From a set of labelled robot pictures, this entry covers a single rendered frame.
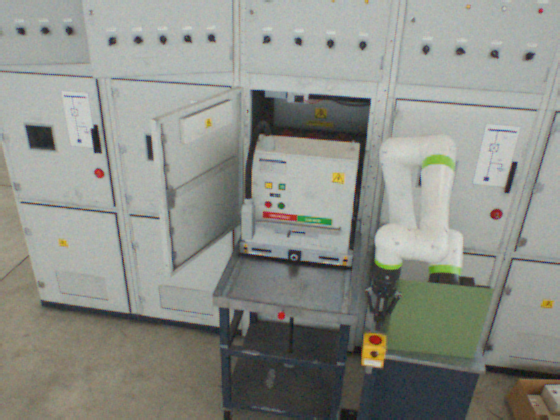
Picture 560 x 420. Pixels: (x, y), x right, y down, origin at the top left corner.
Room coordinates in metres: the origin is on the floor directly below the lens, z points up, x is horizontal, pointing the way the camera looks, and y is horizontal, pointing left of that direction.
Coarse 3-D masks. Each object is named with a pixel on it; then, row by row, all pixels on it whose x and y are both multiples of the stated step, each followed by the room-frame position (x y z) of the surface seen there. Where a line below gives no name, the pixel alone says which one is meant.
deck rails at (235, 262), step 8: (352, 232) 2.26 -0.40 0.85; (240, 240) 2.04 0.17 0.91; (352, 240) 2.17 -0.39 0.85; (352, 248) 2.10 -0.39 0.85; (232, 256) 1.90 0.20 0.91; (240, 256) 2.00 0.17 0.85; (232, 264) 1.90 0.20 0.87; (240, 264) 1.93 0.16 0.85; (352, 264) 1.94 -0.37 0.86; (224, 272) 1.77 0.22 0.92; (232, 272) 1.86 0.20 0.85; (352, 272) 1.80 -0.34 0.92; (224, 280) 1.76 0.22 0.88; (232, 280) 1.80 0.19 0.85; (344, 280) 1.83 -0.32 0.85; (352, 280) 1.83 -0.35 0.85; (224, 288) 1.74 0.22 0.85; (344, 288) 1.77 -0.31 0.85; (224, 296) 1.69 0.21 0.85; (344, 296) 1.71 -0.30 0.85; (344, 304) 1.65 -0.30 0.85; (344, 312) 1.60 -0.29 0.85
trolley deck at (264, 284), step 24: (360, 240) 2.18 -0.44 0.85; (264, 264) 1.94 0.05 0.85; (288, 264) 1.95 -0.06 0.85; (312, 264) 1.95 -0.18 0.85; (216, 288) 1.74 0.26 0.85; (240, 288) 1.75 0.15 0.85; (264, 288) 1.76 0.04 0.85; (288, 288) 1.76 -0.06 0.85; (312, 288) 1.77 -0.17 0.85; (336, 288) 1.77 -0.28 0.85; (264, 312) 1.65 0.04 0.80; (288, 312) 1.64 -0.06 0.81; (312, 312) 1.62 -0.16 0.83; (336, 312) 1.61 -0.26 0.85
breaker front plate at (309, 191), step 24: (288, 168) 1.98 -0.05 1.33; (312, 168) 1.96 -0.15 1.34; (336, 168) 1.95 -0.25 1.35; (264, 192) 2.00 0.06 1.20; (288, 192) 1.98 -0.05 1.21; (312, 192) 1.96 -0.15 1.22; (336, 192) 1.94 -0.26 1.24; (336, 216) 1.94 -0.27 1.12; (264, 240) 2.00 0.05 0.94; (288, 240) 1.98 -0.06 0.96; (312, 240) 1.96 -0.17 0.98; (336, 240) 1.94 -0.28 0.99
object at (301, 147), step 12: (276, 144) 2.10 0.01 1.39; (288, 144) 2.11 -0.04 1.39; (300, 144) 2.11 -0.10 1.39; (312, 144) 2.12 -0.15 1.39; (324, 144) 2.12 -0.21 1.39; (336, 144) 2.13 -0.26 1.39; (348, 144) 2.13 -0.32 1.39; (300, 156) 1.97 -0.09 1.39; (312, 156) 1.96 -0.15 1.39; (324, 156) 1.97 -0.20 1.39; (336, 156) 1.98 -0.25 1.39; (348, 156) 1.98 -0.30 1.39
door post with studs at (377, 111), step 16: (384, 64) 2.26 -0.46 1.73; (384, 80) 2.26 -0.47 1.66; (384, 96) 2.26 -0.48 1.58; (384, 112) 2.25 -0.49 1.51; (368, 128) 2.27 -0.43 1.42; (368, 144) 2.27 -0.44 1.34; (368, 160) 2.26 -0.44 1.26; (368, 176) 2.26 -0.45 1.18; (368, 192) 2.26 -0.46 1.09; (368, 208) 2.26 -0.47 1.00; (368, 224) 2.25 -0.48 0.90; (352, 336) 2.26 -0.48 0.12
